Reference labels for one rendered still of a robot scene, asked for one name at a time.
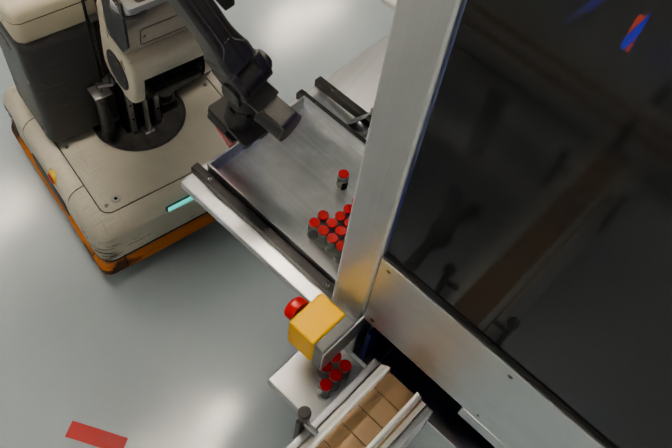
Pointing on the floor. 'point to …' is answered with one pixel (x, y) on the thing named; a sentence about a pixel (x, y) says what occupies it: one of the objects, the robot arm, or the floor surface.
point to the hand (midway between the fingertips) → (231, 143)
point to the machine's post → (402, 110)
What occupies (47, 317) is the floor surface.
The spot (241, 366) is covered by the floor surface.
